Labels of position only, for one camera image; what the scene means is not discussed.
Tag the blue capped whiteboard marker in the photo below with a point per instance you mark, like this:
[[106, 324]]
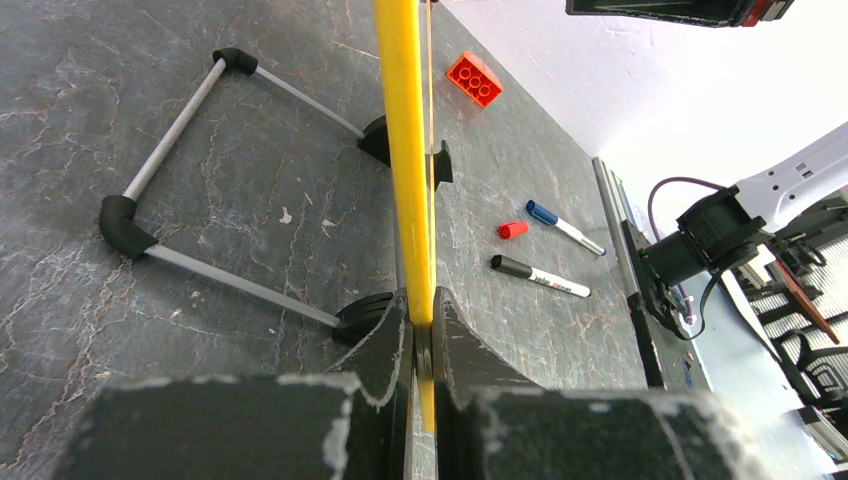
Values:
[[546, 217]]

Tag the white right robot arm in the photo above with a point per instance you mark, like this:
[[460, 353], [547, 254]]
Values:
[[725, 229]]

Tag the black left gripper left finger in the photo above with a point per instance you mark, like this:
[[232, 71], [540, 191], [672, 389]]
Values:
[[353, 421]]

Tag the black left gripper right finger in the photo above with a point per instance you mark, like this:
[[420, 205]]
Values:
[[492, 422]]

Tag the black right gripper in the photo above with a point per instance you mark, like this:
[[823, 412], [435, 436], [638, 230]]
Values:
[[704, 13]]

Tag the red marker cap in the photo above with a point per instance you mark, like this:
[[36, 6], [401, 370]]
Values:
[[512, 230]]

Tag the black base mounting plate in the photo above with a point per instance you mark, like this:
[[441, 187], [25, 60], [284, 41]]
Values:
[[662, 341]]

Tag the orange translucent toy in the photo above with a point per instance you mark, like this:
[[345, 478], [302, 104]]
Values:
[[476, 79]]

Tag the black capped whiteboard marker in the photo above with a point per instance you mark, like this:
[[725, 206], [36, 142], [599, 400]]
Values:
[[523, 271]]

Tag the white whiteboard orange frame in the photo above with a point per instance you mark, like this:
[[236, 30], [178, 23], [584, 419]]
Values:
[[398, 36]]

